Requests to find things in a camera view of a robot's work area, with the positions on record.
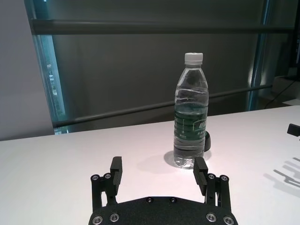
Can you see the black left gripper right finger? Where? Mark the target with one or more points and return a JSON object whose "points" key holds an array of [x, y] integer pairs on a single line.
{"points": [[201, 175]]}

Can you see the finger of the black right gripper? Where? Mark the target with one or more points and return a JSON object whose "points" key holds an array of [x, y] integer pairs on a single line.
{"points": [[294, 130]]}

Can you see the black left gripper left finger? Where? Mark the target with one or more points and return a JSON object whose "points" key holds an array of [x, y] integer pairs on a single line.
{"points": [[116, 178]]}

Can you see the glass window strip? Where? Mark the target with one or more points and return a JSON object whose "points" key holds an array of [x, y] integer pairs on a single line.
{"points": [[52, 82], [260, 58]]}

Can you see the green YES button black base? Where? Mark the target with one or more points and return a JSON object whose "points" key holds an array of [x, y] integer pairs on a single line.
{"points": [[207, 141]]}

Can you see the clear water bottle green label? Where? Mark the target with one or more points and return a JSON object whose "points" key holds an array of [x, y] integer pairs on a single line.
{"points": [[191, 131]]}

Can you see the grey horizontal handrail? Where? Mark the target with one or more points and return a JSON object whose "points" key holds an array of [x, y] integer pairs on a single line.
{"points": [[117, 112], [140, 25]]}

